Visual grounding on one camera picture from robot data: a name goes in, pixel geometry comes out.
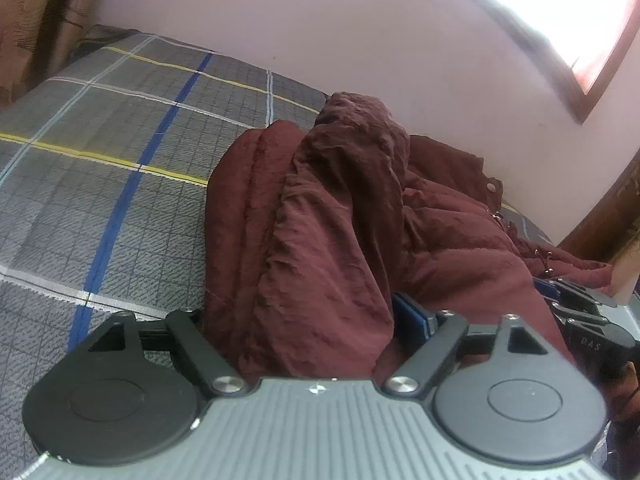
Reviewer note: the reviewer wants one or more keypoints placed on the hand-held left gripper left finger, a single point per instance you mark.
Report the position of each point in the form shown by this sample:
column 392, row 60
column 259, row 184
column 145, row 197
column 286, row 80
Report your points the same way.
column 185, row 331

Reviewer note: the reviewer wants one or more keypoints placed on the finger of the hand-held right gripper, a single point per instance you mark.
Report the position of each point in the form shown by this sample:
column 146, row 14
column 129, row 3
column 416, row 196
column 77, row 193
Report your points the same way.
column 575, row 313
column 575, row 290

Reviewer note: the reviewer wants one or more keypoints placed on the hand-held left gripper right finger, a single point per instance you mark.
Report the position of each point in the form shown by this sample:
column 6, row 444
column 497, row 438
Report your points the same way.
column 411, row 314

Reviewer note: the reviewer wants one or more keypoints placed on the maroon puffer jacket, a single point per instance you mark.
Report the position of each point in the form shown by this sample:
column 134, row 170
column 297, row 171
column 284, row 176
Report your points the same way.
column 340, row 240

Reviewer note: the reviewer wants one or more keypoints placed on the wooden headboard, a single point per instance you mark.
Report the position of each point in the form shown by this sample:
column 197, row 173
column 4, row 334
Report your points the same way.
column 600, row 220

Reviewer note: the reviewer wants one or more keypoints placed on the grey plaid bed sheet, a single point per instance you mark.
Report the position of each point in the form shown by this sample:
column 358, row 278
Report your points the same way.
column 75, row 185

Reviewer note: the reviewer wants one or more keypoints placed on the beige floral curtain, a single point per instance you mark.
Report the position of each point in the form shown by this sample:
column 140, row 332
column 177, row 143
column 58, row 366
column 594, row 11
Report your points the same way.
column 30, row 35

